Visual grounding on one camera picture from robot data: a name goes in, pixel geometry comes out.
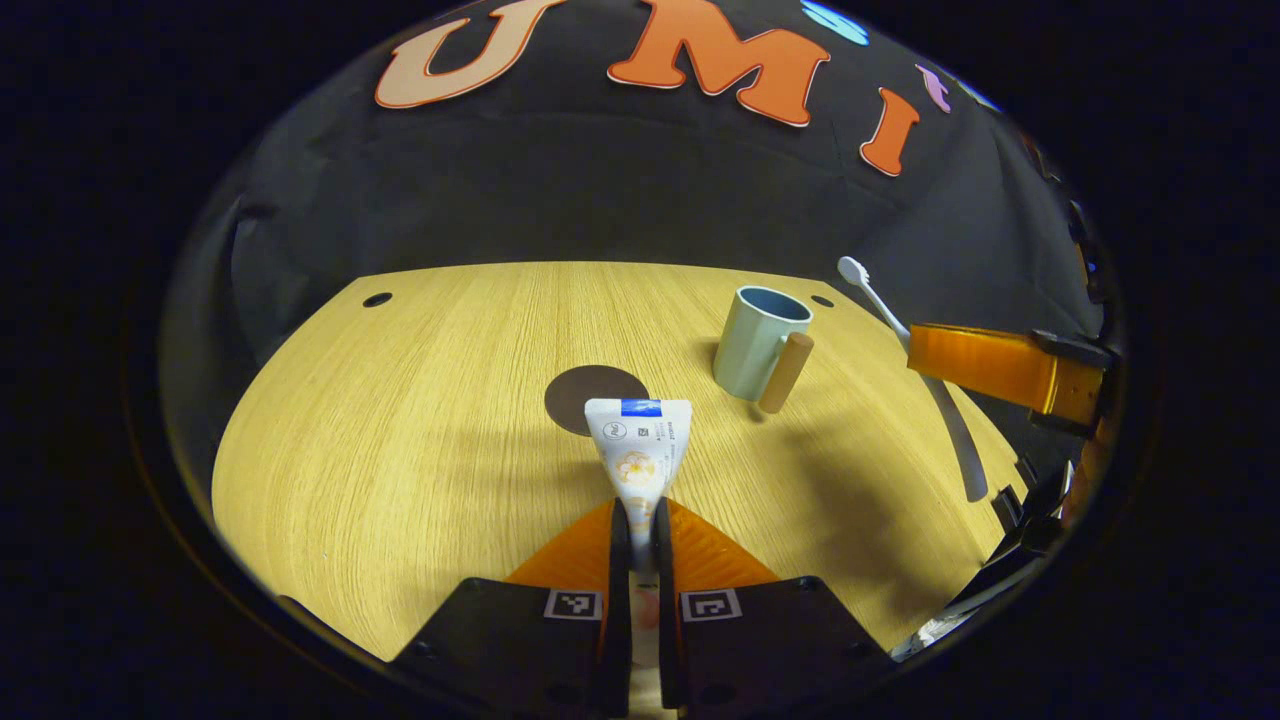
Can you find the round dark brown coaster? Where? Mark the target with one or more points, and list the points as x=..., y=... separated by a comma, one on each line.
x=575, y=395

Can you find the white toothpaste tube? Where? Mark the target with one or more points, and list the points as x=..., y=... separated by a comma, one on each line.
x=638, y=450

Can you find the black backdrop cloth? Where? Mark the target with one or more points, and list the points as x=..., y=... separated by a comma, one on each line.
x=600, y=180

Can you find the white toothbrush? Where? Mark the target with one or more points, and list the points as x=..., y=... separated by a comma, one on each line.
x=955, y=430

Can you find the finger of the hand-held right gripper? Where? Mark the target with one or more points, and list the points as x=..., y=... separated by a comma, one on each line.
x=990, y=365

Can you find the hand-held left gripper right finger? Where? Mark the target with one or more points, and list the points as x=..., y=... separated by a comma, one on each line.
x=667, y=620

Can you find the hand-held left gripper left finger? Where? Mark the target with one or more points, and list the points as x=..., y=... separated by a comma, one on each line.
x=620, y=620

